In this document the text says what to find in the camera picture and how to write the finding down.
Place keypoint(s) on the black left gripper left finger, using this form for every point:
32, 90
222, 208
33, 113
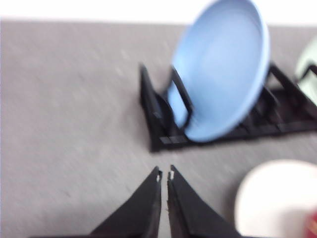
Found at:
138, 216

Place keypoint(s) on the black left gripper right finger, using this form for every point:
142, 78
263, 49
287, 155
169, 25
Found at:
190, 215

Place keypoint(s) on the white plate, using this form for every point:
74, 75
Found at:
276, 199

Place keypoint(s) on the red yellow pomegranate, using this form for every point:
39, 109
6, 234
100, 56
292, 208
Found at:
312, 228

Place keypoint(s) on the black plate rack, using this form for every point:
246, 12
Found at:
284, 108

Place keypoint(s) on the blue plate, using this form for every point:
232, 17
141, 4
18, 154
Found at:
221, 59

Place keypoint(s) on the mint green plate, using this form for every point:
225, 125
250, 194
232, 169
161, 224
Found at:
306, 56

